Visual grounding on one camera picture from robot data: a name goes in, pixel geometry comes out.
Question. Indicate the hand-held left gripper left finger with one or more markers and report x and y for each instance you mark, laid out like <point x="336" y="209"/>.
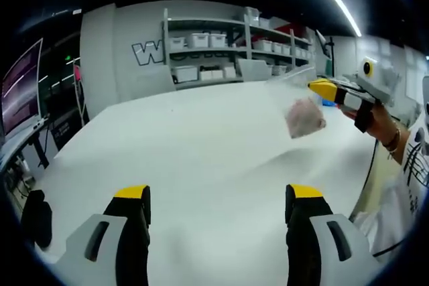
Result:
<point x="87" y="259"/>

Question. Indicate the black bag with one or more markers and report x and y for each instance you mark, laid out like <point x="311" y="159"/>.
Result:
<point x="37" y="219"/>

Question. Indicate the black camera stand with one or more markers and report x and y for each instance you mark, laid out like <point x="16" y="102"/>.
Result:
<point x="330" y="55"/>

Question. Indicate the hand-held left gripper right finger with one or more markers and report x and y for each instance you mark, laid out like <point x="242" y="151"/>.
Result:
<point x="321" y="266"/>

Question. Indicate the grey shelf unit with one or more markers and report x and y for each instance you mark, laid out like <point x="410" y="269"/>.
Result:
<point x="248" y="36"/>

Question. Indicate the grey desk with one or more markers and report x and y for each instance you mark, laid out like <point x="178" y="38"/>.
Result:
<point x="13" y="147"/>

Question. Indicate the clear resealable bag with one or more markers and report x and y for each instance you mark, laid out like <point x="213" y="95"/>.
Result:
<point x="303" y="118"/>

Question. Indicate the desk monitor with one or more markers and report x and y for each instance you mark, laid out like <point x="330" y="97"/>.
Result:
<point x="21" y="91"/>

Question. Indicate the blue snack packet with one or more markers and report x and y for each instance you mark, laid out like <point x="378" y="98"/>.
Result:
<point x="328" y="102"/>

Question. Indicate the pink paper sign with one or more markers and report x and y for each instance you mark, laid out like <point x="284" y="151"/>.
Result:
<point x="77" y="73"/>

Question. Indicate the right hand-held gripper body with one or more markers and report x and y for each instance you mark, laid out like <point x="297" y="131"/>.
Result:
<point x="382" y="81"/>

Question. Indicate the person in white shirt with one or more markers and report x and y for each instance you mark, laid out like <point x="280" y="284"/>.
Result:
<point x="395" y="205"/>

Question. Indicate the grey chair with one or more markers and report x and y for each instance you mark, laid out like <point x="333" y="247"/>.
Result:
<point x="253" y="70"/>

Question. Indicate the person's right hand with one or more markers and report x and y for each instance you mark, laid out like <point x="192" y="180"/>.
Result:
<point x="383" y="123"/>

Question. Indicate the group of white storage bins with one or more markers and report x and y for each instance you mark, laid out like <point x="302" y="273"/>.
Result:
<point x="199" y="41"/>

